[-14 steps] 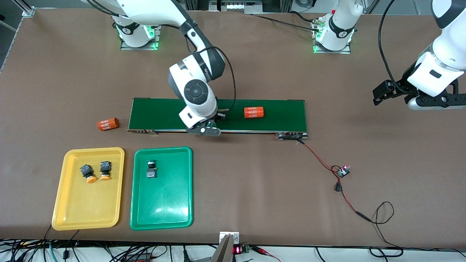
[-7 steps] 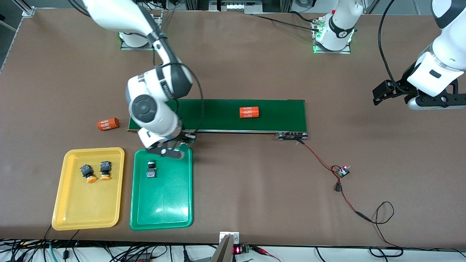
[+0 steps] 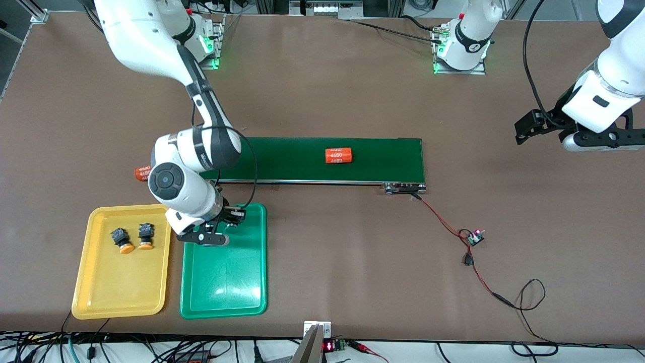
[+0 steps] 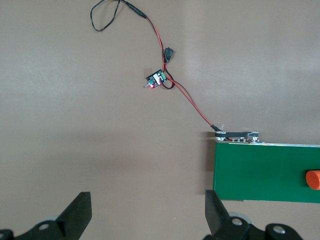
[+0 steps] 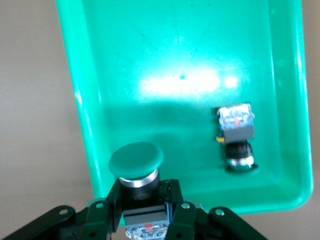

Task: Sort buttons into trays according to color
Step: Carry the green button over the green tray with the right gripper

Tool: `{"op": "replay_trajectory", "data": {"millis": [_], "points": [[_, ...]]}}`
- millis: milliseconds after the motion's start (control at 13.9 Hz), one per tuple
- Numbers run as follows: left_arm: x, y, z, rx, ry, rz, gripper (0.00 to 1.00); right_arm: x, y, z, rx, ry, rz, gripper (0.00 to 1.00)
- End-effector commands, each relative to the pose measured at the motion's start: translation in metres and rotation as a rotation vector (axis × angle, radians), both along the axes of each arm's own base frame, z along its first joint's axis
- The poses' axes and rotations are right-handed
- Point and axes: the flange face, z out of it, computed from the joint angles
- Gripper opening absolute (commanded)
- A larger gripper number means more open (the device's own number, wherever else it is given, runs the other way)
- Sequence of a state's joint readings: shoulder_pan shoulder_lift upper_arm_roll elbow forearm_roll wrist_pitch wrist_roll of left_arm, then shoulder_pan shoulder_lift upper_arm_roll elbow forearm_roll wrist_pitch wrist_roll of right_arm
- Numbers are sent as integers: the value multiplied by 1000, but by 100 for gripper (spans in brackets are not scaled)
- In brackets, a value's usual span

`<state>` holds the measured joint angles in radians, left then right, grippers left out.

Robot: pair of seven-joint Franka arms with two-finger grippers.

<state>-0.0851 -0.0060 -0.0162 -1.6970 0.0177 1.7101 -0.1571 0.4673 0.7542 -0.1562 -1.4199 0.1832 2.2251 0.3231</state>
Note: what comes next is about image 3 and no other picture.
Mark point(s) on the green mushroom push button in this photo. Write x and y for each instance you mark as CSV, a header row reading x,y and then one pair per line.
x,y
236,220

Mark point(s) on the yellow mushroom push button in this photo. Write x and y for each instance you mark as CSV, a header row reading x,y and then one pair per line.
x,y
146,245
126,248

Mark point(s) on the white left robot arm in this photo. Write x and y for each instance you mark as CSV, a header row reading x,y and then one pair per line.
x,y
627,55

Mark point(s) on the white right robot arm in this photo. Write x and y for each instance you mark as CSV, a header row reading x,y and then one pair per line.
x,y
141,35

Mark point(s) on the green plastic tray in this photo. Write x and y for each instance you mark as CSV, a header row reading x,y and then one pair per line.
x,y
224,282

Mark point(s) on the green belt conveyor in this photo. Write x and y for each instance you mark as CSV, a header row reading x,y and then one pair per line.
x,y
292,161

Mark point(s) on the yellow plastic tray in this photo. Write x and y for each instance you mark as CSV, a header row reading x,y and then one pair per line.
x,y
121,282

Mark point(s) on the black motor controller board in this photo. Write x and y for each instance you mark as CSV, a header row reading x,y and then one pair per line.
x,y
474,238

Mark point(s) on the black power adapter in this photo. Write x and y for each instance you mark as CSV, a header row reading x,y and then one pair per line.
x,y
194,357

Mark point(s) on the red LED display module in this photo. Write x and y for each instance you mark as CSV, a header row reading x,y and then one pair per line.
x,y
328,346

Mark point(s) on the silver camera pole bracket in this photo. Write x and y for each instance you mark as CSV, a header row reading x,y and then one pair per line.
x,y
310,348

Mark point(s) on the silver metal frame structure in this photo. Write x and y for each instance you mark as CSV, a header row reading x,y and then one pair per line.
x,y
327,9

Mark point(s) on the aluminium table corner bracket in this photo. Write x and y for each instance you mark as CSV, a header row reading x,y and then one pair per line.
x,y
39,15

